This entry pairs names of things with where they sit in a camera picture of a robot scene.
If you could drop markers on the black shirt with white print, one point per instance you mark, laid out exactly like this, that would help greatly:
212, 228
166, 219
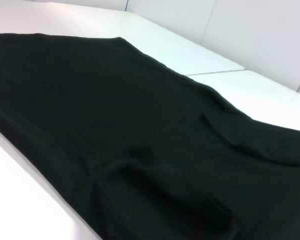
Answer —
115, 125

